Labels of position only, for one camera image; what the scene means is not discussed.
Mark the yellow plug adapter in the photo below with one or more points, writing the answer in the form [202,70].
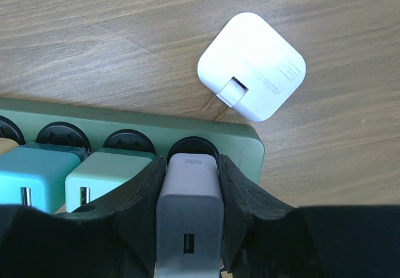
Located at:
[7,145]

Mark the green plug adapter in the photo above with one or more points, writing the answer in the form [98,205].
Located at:
[103,171]

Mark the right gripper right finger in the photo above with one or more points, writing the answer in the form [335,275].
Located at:
[265,237]

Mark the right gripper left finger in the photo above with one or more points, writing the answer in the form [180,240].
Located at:
[112,236]

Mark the white square charger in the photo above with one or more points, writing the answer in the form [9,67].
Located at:
[189,218]

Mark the white rounded charger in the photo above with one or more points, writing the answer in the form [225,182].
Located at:
[251,67]

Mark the teal plug adapter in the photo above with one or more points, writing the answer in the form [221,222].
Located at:
[34,174]

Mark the green power strip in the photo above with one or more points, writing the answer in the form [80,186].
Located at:
[92,129]

